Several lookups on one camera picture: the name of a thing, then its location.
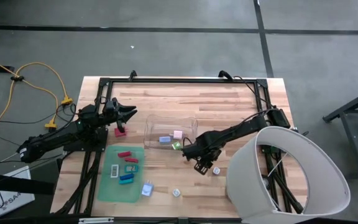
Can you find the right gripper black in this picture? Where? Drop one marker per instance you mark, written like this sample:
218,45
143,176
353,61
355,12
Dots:
200,151

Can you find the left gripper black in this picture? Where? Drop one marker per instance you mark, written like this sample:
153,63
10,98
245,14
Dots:
110,113

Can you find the pink cube charger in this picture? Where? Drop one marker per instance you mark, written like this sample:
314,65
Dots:
177,134

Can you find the light blue plug charger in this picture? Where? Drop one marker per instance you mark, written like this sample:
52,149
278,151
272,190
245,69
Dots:
147,189
164,139

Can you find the red plastic bar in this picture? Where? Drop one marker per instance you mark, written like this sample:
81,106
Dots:
124,154
131,160

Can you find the teal framed small gadget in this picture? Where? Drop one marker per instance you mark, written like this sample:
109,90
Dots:
131,168

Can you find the white framed small gadget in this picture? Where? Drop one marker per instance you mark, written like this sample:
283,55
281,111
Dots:
114,171

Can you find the blue plastic bar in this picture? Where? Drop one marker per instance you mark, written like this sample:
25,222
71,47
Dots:
126,176

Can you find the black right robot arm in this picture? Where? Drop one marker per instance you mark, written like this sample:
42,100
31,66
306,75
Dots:
238,129

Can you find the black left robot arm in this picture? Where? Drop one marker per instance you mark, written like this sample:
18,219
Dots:
57,137

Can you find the dark red block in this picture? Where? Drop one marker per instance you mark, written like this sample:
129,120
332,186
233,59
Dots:
118,134

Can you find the clear plastic bin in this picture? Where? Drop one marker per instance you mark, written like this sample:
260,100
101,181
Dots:
154,124

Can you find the white lamp shade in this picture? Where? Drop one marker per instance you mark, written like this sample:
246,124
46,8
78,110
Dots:
247,174

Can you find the teal translucent tray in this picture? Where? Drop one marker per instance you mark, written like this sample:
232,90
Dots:
107,186

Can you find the black metal beam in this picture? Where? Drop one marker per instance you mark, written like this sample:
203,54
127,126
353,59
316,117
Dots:
17,185

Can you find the white printed box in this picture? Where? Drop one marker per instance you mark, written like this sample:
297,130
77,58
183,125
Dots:
14,193

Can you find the black metal stand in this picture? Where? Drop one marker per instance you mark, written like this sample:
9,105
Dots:
356,146

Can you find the black frame clamp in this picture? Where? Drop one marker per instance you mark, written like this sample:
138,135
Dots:
132,74
225,74

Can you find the silver metal bracket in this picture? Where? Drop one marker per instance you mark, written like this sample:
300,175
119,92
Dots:
95,220

